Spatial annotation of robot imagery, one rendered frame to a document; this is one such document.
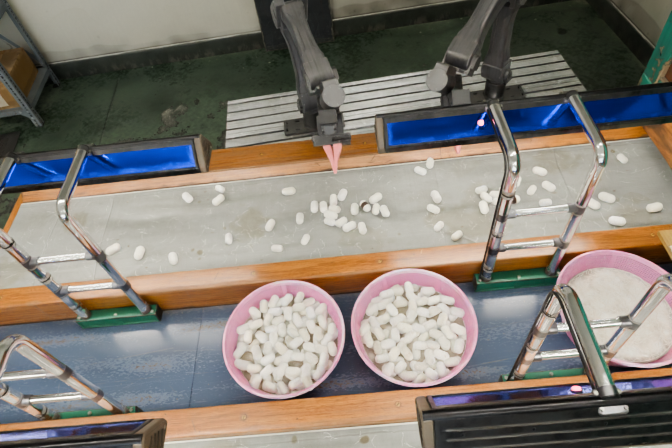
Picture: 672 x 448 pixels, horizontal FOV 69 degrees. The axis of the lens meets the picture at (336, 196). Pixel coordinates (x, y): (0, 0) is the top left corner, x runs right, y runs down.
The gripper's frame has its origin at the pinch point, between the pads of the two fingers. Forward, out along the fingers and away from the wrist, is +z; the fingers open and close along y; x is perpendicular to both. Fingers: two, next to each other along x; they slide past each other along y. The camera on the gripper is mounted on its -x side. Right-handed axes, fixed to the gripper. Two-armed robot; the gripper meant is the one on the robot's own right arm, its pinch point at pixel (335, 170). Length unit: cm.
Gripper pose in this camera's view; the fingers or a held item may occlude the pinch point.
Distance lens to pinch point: 128.2
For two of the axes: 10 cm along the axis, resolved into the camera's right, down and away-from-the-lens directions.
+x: 0.5, 0.0, 10.0
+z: 1.0, 9.9, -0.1
